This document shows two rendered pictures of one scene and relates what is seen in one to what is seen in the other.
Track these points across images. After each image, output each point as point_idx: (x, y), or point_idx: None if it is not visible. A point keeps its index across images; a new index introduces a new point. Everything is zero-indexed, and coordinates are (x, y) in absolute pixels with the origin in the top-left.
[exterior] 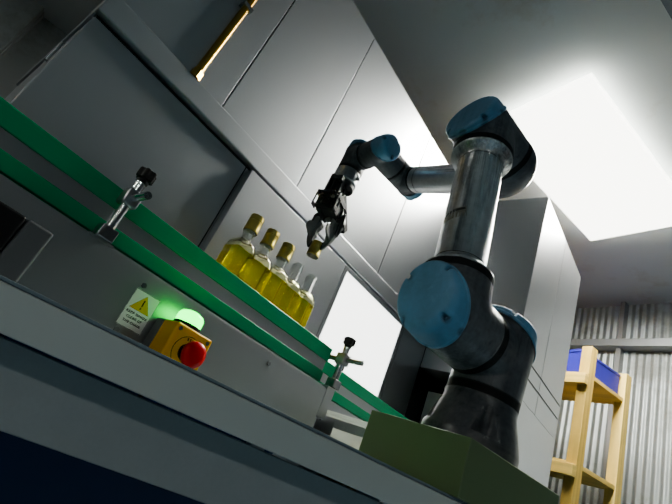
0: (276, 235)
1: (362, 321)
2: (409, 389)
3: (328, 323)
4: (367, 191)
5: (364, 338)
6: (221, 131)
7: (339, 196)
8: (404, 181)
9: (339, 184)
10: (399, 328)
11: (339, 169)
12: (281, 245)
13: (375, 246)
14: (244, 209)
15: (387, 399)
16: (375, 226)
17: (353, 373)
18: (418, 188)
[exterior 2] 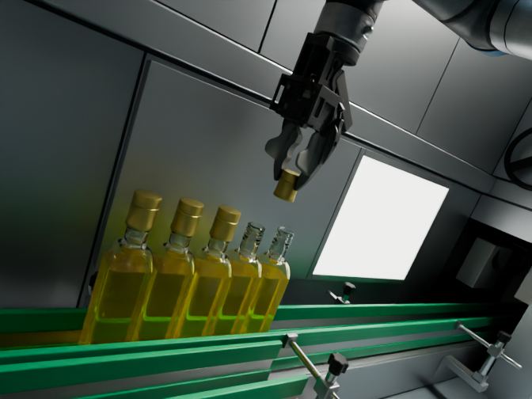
0: (193, 214)
1: (388, 207)
2: (451, 245)
3: (336, 229)
4: (405, 1)
5: (390, 225)
6: (51, 1)
7: (320, 94)
8: (483, 28)
9: (324, 55)
10: (445, 193)
11: (325, 15)
12: (242, 165)
13: (416, 93)
14: (157, 138)
15: (420, 264)
16: (417, 61)
17: (374, 265)
18: (522, 53)
